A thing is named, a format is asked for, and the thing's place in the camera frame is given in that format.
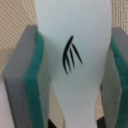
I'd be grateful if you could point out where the grey green gripper left finger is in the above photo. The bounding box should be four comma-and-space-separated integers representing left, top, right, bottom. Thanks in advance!
2, 25, 50, 128

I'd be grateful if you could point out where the grey green gripper right finger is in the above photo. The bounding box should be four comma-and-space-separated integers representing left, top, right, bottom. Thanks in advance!
101, 27, 128, 128

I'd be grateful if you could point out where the white toy fish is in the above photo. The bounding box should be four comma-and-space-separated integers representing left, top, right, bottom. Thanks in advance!
35, 0, 111, 128

